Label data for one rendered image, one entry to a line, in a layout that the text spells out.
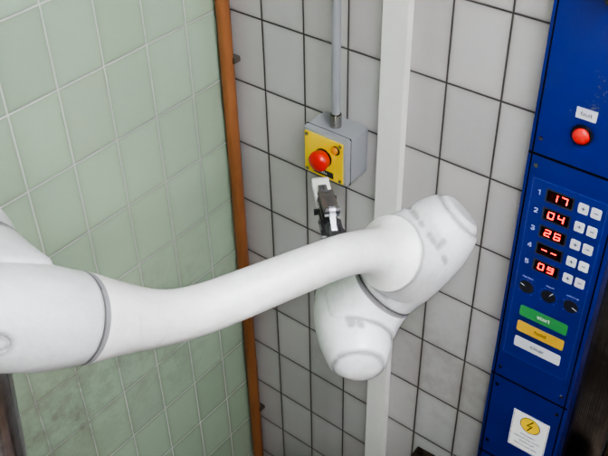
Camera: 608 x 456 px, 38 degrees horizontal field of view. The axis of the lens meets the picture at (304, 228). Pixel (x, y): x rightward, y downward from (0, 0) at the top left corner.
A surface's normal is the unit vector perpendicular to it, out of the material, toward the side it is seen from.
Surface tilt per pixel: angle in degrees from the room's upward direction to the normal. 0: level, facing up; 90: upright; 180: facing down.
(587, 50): 90
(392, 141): 90
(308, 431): 90
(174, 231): 90
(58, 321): 67
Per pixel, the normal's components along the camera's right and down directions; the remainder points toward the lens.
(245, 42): -0.62, 0.50
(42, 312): 0.73, -0.12
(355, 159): 0.78, 0.37
